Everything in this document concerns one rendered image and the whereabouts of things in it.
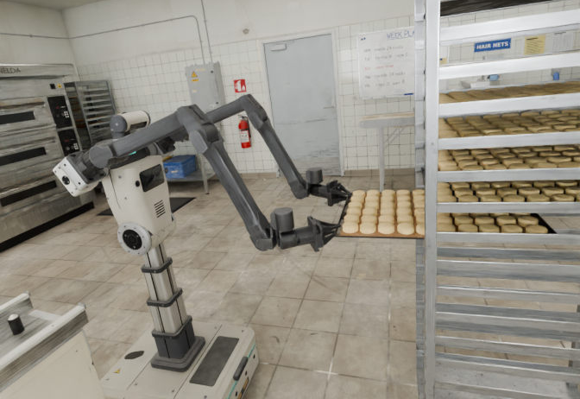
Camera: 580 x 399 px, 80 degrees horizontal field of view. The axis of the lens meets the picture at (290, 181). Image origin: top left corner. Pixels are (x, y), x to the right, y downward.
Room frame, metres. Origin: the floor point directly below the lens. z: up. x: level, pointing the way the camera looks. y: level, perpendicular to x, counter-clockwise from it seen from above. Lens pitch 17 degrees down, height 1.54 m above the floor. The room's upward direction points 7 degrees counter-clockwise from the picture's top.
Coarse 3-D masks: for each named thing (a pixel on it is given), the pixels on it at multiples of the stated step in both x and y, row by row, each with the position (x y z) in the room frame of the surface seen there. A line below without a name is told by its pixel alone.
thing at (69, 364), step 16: (16, 320) 0.96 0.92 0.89; (32, 320) 1.02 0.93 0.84; (48, 320) 1.01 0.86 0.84; (0, 336) 0.96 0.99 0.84; (16, 336) 0.95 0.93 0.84; (32, 336) 0.94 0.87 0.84; (80, 336) 0.93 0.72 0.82; (0, 352) 0.88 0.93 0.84; (48, 352) 0.85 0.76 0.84; (64, 352) 0.88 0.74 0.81; (80, 352) 0.92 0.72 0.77; (32, 368) 0.80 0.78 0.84; (48, 368) 0.83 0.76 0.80; (64, 368) 0.86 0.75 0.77; (80, 368) 0.90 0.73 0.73; (16, 384) 0.76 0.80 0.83; (32, 384) 0.79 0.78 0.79; (48, 384) 0.82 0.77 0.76; (64, 384) 0.85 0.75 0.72; (80, 384) 0.89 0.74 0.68; (96, 384) 0.93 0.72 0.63
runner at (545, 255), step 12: (420, 252) 1.29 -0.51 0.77; (444, 252) 1.26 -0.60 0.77; (456, 252) 1.25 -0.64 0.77; (468, 252) 1.24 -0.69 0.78; (480, 252) 1.22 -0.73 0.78; (492, 252) 1.21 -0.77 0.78; (504, 252) 1.20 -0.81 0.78; (516, 252) 1.19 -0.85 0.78; (528, 252) 1.17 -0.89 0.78; (540, 252) 1.16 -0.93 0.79; (552, 252) 1.15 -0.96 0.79; (564, 252) 1.14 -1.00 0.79; (576, 252) 1.13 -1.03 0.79
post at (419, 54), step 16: (416, 0) 1.30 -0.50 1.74; (416, 32) 1.30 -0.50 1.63; (416, 64) 1.30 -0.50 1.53; (416, 80) 1.30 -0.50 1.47; (416, 112) 1.30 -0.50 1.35; (416, 128) 1.30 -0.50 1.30; (416, 160) 1.30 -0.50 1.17; (416, 176) 1.30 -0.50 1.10; (416, 240) 1.30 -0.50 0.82; (416, 256) 1.30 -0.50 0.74; (416, 368) 1.30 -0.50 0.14
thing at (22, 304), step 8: (24, 296) 1.08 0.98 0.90; (8, 304) 1.04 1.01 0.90; (16, 304) 1.06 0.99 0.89; (24, 304) 1.08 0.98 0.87; (0, 312) 1.01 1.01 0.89; (8, 312) 1.03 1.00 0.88; (16, 312) 1.05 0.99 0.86; (24, 312) 1.07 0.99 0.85; (0, 320) 1.00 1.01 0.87; (0, 328) 1.00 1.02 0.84
